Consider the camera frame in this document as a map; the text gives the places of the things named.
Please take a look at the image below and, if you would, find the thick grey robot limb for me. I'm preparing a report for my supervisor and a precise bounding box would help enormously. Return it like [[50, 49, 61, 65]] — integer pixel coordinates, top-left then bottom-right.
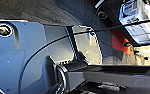
[[55, 61, 150, 94]]

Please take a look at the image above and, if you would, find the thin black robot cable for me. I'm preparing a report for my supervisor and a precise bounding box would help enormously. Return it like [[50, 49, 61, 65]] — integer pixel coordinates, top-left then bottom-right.
[[18, 18, 150, 94]]

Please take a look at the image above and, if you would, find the white plastic box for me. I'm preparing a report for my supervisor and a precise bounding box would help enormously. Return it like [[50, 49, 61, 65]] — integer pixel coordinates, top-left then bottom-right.
[[119, 0, 150, 44]]

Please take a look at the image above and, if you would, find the round silver base bolt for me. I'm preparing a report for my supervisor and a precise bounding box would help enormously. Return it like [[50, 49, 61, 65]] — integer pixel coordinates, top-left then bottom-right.
[[0, 23, 14, 38], [87, 29, 97, 38]]

